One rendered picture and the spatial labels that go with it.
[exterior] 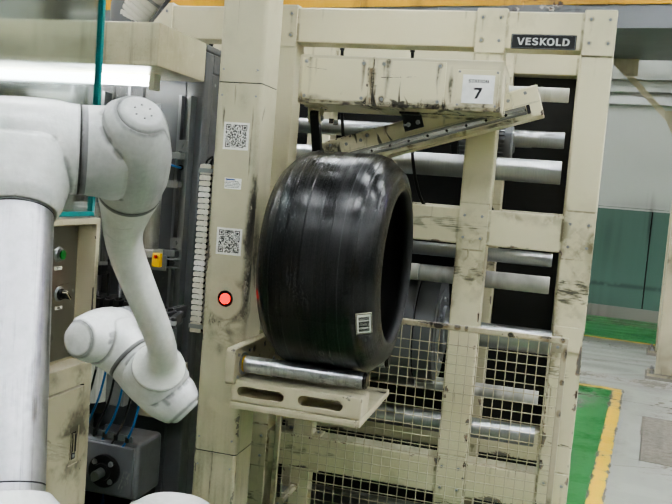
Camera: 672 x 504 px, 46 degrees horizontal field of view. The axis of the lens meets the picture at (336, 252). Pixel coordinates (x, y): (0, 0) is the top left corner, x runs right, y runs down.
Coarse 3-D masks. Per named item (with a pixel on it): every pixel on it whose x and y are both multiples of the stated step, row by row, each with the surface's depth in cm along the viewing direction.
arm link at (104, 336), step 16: (80, 320) 153; (96, 320) 154; (112, 320) 157; (128, 320) 161; (64, 336) 155; (80, 336) 152; (96, 336) 152; (112, 336) 155; (128, 336) 157; (80, 352) 153; (96, 352) 153; (112, 352) 156; (128, 352) 156; (112, 368) 156
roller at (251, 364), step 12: (252, 360) 212; (264, 360) 211; (276, 360) 211; (252, 372) 212; (264, 372) 211; (276, 372) 209; (288, 372) 208; (300, 372) 207; (312, 372) 207; (324, 372) 206; (336, 372) 205; (348, 372) 205; (360, 372) 205; (336, 384) 206; (348, 384) 204; (360, 384) 203
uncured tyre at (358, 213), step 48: (288, 192) 197; (336, 192) 195; (384, 192) 197; (288, 240) 192; (336, 240) 190; (384, 240) 196; (288, 288) 193; (336, 288) 189; (384, 288) 244; (288, 336) 200; (336, 336) 195; (384, 336) 232
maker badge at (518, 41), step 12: (516, 36) 251; (528, 36) 250; (540, 36) 249; (552, 36) 248; (564, 36) 247; (576, 36) 246; (516, 48) 251; (528, 48) 250; (540, 48) 249; (552, 48) 248; (564, 48) 247
